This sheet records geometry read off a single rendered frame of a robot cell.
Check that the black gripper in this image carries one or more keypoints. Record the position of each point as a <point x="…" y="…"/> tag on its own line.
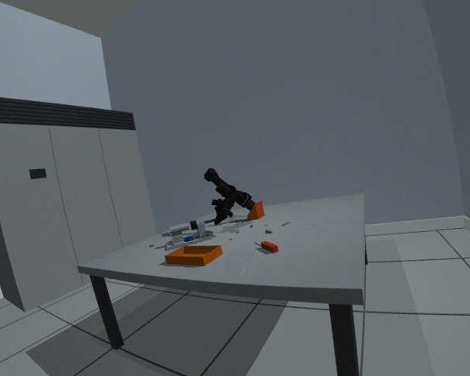
<point x="223" y="212"/>

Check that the red-handled screwdriver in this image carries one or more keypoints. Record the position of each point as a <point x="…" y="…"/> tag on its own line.
<point x="268" y="246"/>

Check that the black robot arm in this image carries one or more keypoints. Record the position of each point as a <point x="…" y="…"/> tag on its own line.
<point x="228" y="191"/>

